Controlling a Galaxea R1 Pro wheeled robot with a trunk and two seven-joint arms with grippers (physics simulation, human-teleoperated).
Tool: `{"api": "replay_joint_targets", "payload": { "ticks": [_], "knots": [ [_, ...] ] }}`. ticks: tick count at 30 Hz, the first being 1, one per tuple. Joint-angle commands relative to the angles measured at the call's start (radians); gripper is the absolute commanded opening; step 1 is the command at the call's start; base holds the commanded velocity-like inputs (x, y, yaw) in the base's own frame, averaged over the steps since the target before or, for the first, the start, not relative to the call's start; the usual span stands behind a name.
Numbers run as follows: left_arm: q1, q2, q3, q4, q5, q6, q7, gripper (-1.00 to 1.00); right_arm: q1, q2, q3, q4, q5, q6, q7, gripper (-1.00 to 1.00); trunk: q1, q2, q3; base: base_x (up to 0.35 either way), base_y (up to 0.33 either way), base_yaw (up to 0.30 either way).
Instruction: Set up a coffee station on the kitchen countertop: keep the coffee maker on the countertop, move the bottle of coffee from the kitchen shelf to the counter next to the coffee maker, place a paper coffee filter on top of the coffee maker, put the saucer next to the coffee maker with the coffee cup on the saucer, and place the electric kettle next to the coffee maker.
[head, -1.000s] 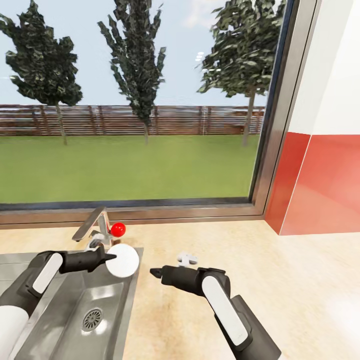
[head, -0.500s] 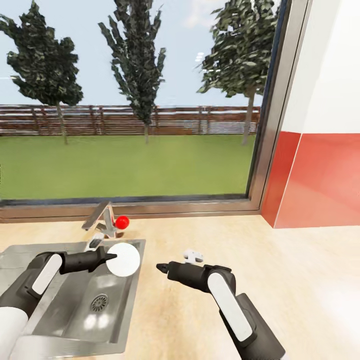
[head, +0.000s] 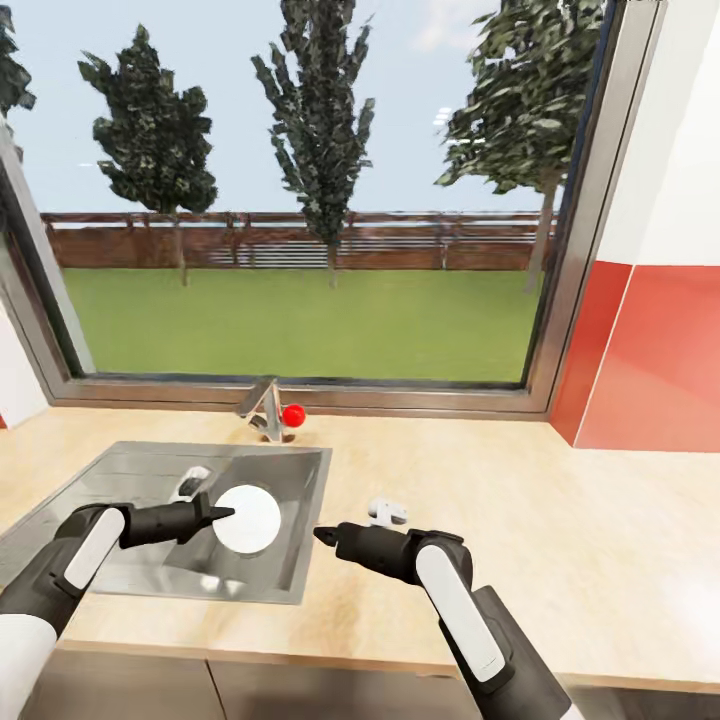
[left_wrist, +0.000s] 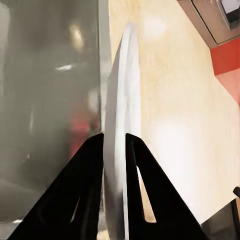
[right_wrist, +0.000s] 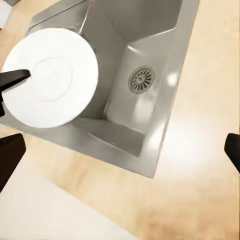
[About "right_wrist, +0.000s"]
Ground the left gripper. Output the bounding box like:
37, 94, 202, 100
0, 69, 31, 117

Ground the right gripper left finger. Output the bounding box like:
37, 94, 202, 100
0, 133, 26, 193

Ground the saucer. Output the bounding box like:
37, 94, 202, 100
1, 28, 99, 129

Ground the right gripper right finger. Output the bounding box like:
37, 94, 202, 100
224, 133, 240, 173

